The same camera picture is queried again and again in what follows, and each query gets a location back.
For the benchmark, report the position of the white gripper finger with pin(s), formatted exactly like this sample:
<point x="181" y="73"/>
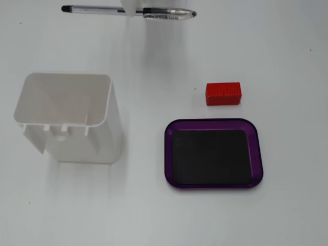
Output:
<point x="128" y="7"/>

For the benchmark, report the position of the white plastic pen holder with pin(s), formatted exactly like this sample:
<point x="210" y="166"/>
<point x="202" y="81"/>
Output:
<point x="77" y="143"/>

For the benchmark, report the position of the clear black ballpoint pen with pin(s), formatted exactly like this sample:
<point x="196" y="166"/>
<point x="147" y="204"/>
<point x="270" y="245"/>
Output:
<point x="89" y="9"/>

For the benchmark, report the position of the red ribbed block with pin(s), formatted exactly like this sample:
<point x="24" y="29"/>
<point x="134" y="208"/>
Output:
<point x="223" y="93"/>

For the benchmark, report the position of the purple tray black mat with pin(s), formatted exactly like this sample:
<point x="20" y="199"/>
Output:
<point x="212" y="156"/>

